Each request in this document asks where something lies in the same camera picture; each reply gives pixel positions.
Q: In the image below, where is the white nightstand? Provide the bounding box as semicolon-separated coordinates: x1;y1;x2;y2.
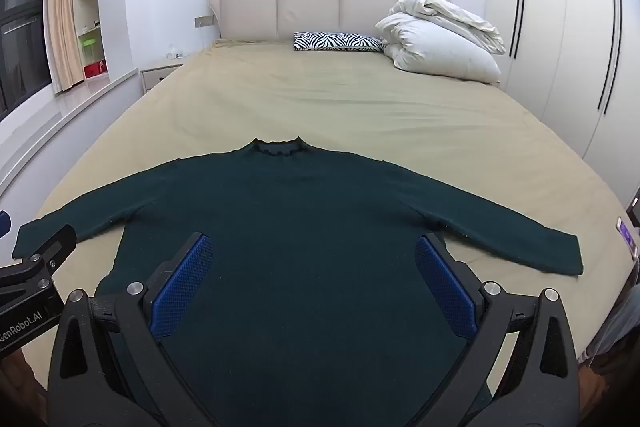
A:
140;64;186;94

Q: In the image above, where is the beige padded headboard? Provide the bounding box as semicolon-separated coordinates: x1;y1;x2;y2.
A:
209;0;451;44

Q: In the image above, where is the white window ledge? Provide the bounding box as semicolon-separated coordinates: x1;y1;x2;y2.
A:
0;66;142;200

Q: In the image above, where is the white folded duvet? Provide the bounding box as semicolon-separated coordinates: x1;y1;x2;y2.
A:
389;0;507;55

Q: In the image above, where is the beige curtain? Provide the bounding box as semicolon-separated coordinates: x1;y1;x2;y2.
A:
44;0;85;94

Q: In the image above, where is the bed with tan sheet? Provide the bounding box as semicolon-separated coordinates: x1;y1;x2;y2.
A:
0;38;640;427

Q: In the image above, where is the smartphone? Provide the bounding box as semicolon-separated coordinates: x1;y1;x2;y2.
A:
615;216;640;261

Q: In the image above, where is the white pillow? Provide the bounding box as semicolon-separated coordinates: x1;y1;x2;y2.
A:
375;13;502;84

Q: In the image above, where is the white wardrobe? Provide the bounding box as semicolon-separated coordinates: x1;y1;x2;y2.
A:
484;0;640;204

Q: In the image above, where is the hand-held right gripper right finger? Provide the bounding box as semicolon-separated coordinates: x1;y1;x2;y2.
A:
414;233;582;427

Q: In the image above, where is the green plastic stool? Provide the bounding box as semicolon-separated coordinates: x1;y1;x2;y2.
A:
77;34;104;65

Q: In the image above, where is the dark green sweater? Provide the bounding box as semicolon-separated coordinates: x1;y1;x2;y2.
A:
12;136;585;427

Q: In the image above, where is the person's leg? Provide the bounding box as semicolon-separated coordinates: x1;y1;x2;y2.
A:
584;281;640;360

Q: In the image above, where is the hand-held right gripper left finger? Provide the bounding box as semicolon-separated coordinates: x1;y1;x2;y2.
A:
47;231;217;427

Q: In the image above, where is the zebra print pillow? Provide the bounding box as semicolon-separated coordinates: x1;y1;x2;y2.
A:
292;31;387;54

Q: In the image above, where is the dark window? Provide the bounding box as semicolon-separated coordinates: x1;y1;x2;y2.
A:
0;0;53;120

